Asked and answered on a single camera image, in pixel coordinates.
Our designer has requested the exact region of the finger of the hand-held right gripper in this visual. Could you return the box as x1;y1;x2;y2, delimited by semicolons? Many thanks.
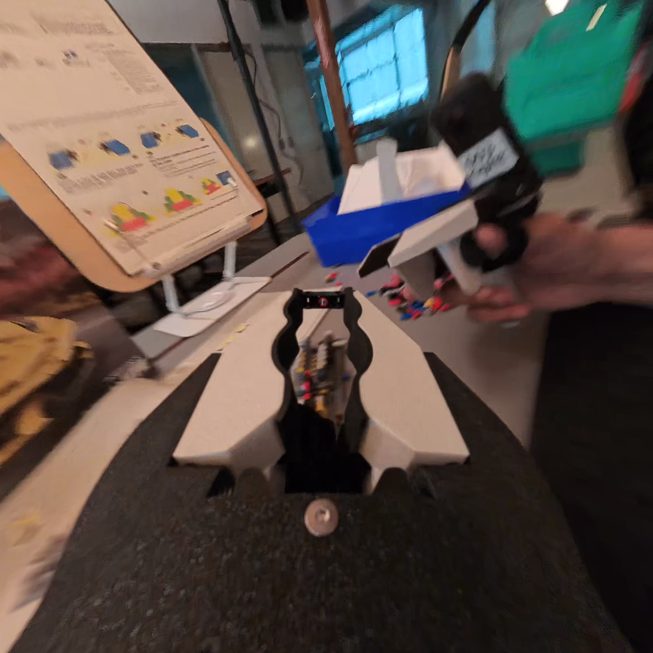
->
402;251;446;303
357;199;480;280

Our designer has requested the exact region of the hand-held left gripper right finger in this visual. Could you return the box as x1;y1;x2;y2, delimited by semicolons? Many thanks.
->
343;288;470;490

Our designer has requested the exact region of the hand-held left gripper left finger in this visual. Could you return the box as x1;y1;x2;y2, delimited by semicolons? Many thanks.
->
172;291;307;490

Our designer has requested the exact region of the pile of mixed lego pieces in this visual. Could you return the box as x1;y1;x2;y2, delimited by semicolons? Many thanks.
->
365;273;455;323

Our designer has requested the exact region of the lego instruction sheet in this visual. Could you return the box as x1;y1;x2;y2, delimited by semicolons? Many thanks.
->
153;290;332;378

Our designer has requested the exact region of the long lego chassis assembly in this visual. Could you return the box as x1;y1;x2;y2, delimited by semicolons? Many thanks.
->
291;331;354;425

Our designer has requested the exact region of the small black lego connector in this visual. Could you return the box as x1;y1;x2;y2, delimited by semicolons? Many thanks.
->
301;291;346;310

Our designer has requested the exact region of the thick open lego instruction booklet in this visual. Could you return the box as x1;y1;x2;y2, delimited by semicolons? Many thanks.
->
0;378;174;638

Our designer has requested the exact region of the lego box with yellow car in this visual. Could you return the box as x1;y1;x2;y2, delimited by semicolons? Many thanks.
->
0;196;154;485

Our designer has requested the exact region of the person's right hand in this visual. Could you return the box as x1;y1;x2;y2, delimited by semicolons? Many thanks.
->
462;212;605;324

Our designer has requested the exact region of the crumpled white paper bag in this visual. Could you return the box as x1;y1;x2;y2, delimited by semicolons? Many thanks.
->
337;140;467;216

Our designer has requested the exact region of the blue plastic bin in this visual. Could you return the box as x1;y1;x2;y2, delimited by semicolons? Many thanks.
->
301;186;472;268

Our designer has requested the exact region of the teal carrier box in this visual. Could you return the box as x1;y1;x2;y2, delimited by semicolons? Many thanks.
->
502;0;643;177

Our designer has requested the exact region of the large paned window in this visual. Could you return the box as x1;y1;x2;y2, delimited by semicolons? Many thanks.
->
334;7;430;127

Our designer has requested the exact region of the black perforated panel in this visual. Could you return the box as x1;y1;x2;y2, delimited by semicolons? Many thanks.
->
531;301;653;649

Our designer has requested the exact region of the black metal pole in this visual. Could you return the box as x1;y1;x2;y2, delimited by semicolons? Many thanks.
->
217;0;303;236

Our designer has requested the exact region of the printed paper sheet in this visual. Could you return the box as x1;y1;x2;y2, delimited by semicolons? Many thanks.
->
0;0;263;277

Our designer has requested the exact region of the brown wooden post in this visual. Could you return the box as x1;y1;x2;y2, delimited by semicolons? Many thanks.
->
305;0;359;171

